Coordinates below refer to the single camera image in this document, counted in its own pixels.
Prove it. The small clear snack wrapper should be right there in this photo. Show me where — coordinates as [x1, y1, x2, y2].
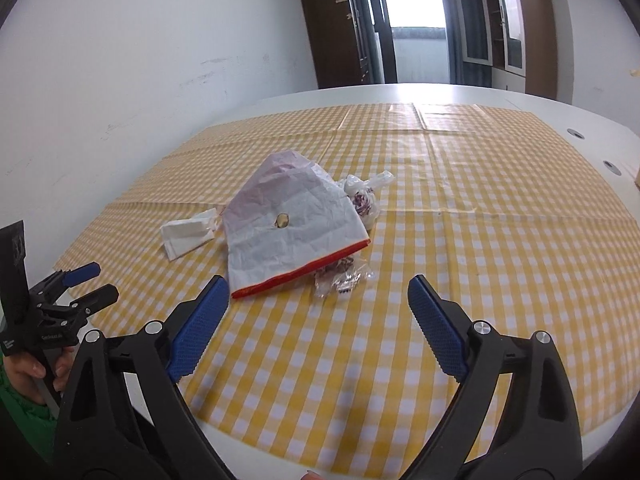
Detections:
[314, 256, 374, 299]

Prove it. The red candy wrapper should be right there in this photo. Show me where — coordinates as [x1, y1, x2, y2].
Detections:
[337, 170, 395, 231]

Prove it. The yellow checkered tablecloth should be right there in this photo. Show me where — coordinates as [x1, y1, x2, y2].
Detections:
[52, 103, 640, 480]

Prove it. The white paper food bag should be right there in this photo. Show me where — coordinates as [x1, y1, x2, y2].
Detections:
[222, 151, 370, 299]

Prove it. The glass door wooden cabinet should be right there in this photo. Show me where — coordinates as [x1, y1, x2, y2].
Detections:
[491, 0, 559, 100]

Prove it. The dark wooden wardrobe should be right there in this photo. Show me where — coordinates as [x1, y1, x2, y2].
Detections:
[300, 0, 372, 89]

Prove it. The person's left hand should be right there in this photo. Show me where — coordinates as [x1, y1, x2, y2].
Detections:
[2, 347, 75, 405]

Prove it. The folded white napkin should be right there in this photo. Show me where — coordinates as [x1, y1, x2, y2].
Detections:
[160, 208, 220, 261]

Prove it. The person's right hand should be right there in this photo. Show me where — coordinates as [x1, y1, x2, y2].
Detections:
[300, 471, 324, 480]

